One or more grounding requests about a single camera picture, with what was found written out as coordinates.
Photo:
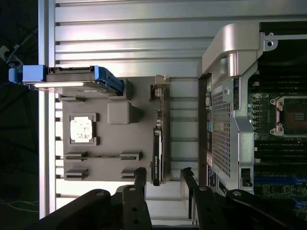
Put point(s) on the open PC case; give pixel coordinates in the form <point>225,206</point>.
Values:
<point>242,134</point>

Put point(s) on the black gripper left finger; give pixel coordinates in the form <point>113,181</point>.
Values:
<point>136,210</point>

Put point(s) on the green motherboard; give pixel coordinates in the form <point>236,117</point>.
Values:
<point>261,105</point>

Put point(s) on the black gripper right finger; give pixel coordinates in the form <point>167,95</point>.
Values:
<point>204,210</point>

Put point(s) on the grey parts rack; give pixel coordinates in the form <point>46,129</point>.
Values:
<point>115,143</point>

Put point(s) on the CPU socket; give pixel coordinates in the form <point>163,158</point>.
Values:
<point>292,117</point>

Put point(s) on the silver CPU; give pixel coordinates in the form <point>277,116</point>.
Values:
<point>81,129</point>

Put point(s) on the hard disk with blue carrier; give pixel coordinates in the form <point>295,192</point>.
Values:
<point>69,79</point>

